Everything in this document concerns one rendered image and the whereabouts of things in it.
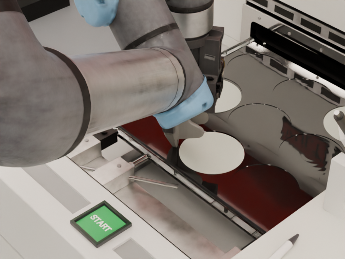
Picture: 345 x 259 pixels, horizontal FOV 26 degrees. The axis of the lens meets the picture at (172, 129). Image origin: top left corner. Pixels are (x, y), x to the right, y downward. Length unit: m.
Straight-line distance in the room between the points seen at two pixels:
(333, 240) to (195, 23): 0.33
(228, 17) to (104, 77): 0.87
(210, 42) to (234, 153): 0.21
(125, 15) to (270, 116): 0.42
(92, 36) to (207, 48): 2.15
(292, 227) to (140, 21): 0.32
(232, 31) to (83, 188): 0.62
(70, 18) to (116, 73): 2.60
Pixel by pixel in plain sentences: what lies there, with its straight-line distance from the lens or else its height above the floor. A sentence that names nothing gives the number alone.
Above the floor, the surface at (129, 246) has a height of 0.96.
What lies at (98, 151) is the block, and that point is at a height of 0.89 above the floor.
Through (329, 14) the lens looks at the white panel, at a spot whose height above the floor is 1.00.
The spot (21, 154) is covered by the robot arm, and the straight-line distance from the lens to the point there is 0.56.
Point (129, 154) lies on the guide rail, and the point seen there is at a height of 0.85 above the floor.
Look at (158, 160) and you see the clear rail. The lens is 1.13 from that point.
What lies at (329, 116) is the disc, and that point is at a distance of 1.24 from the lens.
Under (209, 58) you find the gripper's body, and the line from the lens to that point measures 1.03.
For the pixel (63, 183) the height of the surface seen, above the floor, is 0.96.
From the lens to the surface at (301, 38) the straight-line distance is 1.37.
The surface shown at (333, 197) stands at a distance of 0.96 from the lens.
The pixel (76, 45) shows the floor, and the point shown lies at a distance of 3.10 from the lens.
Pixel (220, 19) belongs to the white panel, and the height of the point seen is 0.87.
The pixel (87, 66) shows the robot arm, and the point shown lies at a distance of 0.65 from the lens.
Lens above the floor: 1.64
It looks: 39 degrees down
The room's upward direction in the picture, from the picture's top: straight up
